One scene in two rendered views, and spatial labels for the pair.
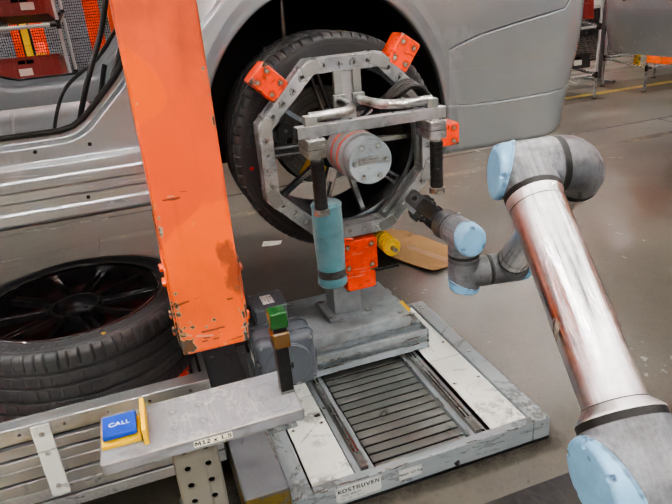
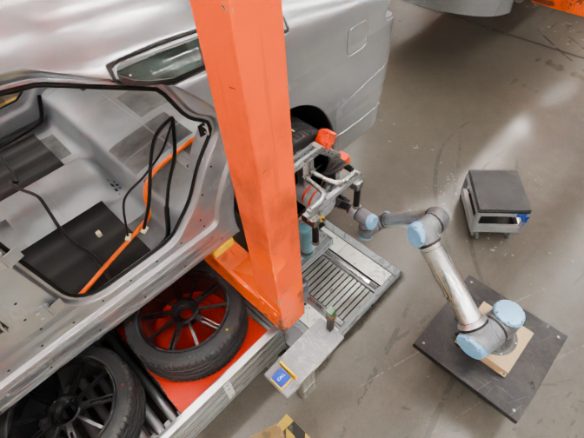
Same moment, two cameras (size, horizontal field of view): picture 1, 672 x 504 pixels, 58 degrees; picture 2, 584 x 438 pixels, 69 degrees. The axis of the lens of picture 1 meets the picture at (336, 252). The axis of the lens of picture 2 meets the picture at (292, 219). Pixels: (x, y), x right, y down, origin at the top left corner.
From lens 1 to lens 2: 1.52 m
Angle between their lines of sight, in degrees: 33
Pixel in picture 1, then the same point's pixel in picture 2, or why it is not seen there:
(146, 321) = (240, 313)
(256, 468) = not seen: hidden behind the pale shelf
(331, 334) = not seen: hidden behind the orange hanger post
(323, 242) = (307, 243)
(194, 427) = (308, 363)
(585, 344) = (462, 305)
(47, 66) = not seen: outside the picture
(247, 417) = (325, 350)
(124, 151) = (198, 237)
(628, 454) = (481, 341)
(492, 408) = (376, 273)
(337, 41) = (296, 144)
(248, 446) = (291, 336)
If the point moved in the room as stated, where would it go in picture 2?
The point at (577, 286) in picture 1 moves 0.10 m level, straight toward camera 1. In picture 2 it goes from (456, 285) to (463, 303)
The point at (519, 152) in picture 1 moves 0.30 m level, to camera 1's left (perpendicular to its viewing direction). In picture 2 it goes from (426, 232) to (374, 258)
